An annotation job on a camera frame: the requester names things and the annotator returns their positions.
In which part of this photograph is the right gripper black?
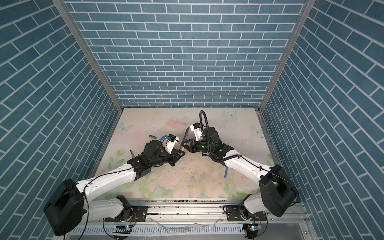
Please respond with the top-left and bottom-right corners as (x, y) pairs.
(180, 138), (214, 154)

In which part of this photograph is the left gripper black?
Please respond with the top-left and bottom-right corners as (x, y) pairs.
(149, 148), (187, 168)

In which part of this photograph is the green pen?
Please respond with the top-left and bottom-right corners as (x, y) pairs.
(183, 127), (190, 142)

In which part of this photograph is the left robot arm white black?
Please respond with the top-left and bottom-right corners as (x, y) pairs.
(44, 140), (186, 236)

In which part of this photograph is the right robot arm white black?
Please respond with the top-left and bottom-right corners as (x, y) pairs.
(182, 123), (299, 219)

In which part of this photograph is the blue pen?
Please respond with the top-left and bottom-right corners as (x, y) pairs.
(224, 167), (229, 179)

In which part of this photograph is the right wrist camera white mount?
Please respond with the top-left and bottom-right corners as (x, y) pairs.
(190, 123), (203, 141)

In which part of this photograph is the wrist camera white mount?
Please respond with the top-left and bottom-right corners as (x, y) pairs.
(190, 123), (203, 141)
(165, 134), (180, 154)

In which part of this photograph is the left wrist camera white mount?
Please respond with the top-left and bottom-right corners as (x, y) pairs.
(165, 134), (180, 154)

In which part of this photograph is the aluminium mounting rail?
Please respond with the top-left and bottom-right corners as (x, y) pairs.
(81, 199), (310, 224)

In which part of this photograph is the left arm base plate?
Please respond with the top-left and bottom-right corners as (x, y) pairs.
(105, 206), (149, 223)

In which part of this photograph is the white perforated cable tray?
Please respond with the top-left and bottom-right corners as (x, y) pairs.
(68, 224), (245, 237)

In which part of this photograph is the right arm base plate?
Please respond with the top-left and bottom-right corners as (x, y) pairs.
(222, 205), (267, 222)

